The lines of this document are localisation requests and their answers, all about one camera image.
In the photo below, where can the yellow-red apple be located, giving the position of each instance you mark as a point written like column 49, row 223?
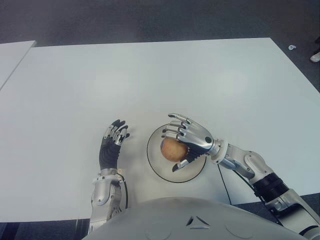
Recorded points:
column 173, row 151

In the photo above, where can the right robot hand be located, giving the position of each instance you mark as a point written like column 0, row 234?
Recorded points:
column 197, row 140

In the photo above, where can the small white floor object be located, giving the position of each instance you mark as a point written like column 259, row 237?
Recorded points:
column 292, row 47

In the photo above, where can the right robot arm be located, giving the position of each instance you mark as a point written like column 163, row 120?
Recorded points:
column 270, row 182

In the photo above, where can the grey robot torso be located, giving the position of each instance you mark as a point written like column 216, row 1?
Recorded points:
column 187, row 220

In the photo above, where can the white shoe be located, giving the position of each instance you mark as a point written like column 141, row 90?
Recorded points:
column 315, row 57

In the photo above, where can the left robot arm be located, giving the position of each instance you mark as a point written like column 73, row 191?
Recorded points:
column 102, row 192

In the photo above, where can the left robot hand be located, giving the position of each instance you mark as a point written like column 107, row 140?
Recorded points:
column 108, row 155

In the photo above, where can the adjoining white table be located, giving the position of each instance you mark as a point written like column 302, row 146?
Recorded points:
column 12, row 60

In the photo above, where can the white plate with black rim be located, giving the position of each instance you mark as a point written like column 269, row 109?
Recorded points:
column 155, row 162

